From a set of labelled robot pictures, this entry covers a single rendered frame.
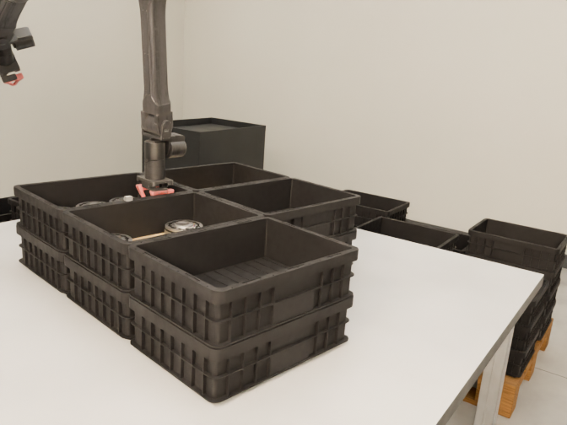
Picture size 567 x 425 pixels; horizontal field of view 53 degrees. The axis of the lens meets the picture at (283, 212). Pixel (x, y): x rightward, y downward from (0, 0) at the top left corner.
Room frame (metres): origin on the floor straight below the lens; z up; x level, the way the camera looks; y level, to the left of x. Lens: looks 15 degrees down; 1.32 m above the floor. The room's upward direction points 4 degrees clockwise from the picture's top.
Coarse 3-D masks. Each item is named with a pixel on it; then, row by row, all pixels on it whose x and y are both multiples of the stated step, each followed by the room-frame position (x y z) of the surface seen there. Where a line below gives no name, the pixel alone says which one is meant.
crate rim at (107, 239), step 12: (192, 192) 1.56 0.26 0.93; (108, 204) 1.37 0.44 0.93; (120, 204) 1.39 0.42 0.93; (228, 204) 1.45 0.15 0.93; (72, 216) 1.25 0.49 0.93; (84, 228) 1.20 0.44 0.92; (96, 228) 1.18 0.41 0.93; (204, 228) 1.23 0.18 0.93; (108, 240) 1.13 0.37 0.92; (120, 240) 1.11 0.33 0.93; (132, 240) 1.11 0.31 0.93; (144, 240) 1.12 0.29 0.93; (120, 252) 1.10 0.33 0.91
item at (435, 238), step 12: (360, 228) 2.48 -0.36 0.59; (372, 228) 2.59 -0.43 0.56; (384, 228) 2.66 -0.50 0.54; (396, 228) 2.62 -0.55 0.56; (408, 228) 2.59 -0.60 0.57; (420, 228) 2.55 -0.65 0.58; (432, 228) 2.53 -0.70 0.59; (408, 240) 2.58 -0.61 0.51; (420, 240) 2.55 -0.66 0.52; (432, 240) 2.52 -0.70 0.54; (444, 240) 2.49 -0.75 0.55; (456, 240) 2.43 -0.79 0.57
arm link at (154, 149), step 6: (150, 138) 1.56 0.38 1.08; (144, 144) 1.56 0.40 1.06; (150, 144) 1.54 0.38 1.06; (156, 144) 1.55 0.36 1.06; (162, 144) 1.56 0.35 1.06; (168, 144) 1.59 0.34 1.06; (144, 150) 1.56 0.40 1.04; (150, 150) 1.54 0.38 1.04; (156, 150) 1.54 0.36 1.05; (162, 150) 1.56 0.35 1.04; (168, 150) 1.59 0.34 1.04; (144, 156) 1.56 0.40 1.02; (150, 156) 1.54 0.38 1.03; (156, 156) 1.54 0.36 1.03; (162, 156) 1.56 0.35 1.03
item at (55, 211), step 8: (96, 176) 1.67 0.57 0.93; (104, 176) 1.68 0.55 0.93; (112, 176) 1.70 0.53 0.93; (120, 176) 1.72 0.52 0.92; (24, 184) 1.52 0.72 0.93; (32, 184) 1.53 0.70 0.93; (40, 184) 1.54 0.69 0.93; (48, 184) 1.56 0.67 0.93; (16, 192) 1.47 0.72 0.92; (24, 192) 1.43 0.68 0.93; (176, 192) 1.54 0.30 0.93; (184, 192) 1.55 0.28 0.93; (24, 200) 1.44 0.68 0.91; (32, 200) 1.40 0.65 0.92; (40, 200) 1.37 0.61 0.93; (40, 208) 1.37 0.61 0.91; (48, 208) 1.33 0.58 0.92; (56, 208) 1.31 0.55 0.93; (64, 208) 1.31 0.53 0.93; (72, 208) 1.31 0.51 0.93; (56, 216) 1.30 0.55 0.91
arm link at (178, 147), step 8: (160, 128) 1.54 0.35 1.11; (168, 128) 1.55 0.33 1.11; (152, 136) 1.55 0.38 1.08; (160, 136) 1.54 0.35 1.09; (168, 136) 1.55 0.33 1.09; (176, 136) 1.61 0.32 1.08; (184, 136) 1.64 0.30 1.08; (176, 144) 1.61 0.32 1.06; (184, 144) 1.63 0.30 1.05; (176, 152) 1.60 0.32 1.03; (184, 152) 1.63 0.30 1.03
